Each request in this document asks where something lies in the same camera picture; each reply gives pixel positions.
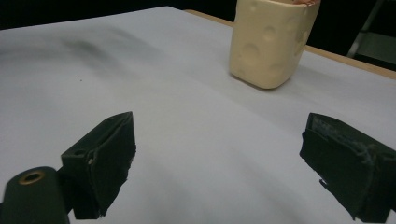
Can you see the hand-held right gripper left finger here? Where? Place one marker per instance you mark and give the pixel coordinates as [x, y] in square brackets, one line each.
[102, 161]

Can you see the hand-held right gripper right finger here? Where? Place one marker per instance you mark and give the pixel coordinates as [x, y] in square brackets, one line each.
[348, 168]

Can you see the cream holder cup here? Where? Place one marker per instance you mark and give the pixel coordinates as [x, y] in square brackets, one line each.
[267, 43]

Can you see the white table mat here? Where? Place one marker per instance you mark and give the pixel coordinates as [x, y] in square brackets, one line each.
[193, 112]

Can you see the white metal stand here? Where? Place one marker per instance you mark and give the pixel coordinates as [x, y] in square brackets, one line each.
[372, 40]

